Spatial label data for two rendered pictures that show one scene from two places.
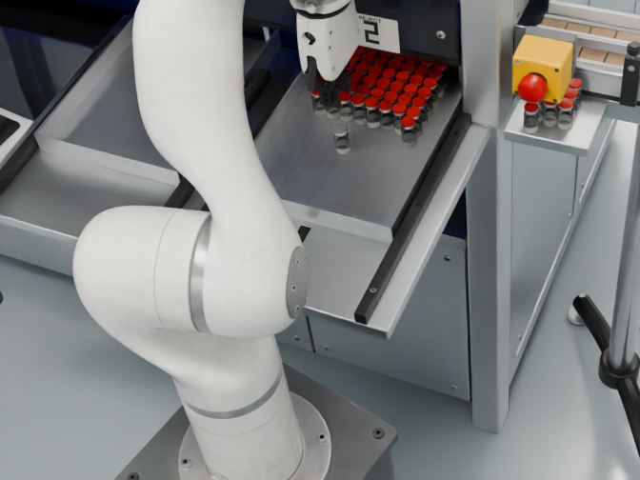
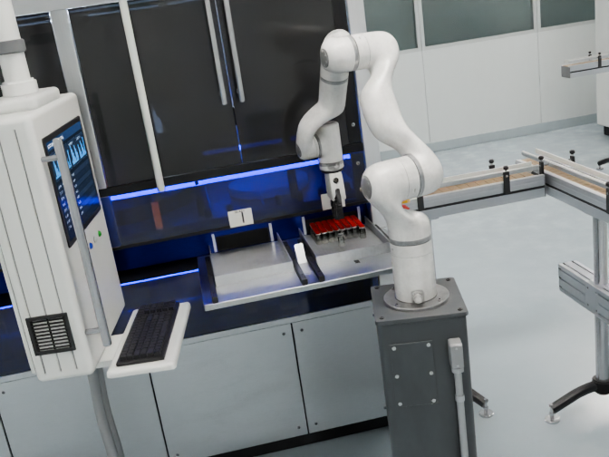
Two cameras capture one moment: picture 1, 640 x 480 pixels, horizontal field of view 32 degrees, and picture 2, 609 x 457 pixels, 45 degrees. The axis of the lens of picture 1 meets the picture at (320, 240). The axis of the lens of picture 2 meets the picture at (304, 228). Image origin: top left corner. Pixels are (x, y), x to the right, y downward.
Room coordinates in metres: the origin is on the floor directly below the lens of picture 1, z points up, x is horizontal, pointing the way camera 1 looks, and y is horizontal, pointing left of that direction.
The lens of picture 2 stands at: (-0.59, 1.64, 1.76)
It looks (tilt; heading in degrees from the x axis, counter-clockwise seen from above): 18 degrees down; 319
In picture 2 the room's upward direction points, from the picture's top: 8 degrees counter-clockwise
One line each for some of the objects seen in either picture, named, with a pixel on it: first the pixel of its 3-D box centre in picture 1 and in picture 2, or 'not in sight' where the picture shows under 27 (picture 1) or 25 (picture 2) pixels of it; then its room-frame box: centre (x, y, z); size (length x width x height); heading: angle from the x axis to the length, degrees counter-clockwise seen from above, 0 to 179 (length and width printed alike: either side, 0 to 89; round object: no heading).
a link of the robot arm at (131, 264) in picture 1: (178, 303); (396, 200); (0.74, 0.16, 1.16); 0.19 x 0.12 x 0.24; 69
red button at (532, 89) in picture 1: (533, 86); not in sight; (1.15, -0.33, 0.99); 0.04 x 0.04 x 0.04; 57
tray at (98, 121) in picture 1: (161, 88); (248, 257); (1.41, 0.21, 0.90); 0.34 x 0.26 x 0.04; 147
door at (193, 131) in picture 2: not in sight; (159, 90); (1.60, 0.31, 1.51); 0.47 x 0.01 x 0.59; 57
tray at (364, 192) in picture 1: (355, 133); (343, 239); (1.22, -0.08, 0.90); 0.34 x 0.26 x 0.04; 147
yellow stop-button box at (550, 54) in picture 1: (544, 66); not in sight; (1.19, -0.35, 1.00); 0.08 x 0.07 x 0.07; 147
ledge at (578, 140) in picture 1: (559, 112); not in sight; (1.21, -0.39, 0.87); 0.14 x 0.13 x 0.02; 147
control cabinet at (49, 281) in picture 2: not in sight; (54, 224); (1.53, 0.80, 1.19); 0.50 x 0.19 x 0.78; 139
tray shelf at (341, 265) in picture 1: (237, 152); (301, 261); (1.25, 0.10, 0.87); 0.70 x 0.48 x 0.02; 57
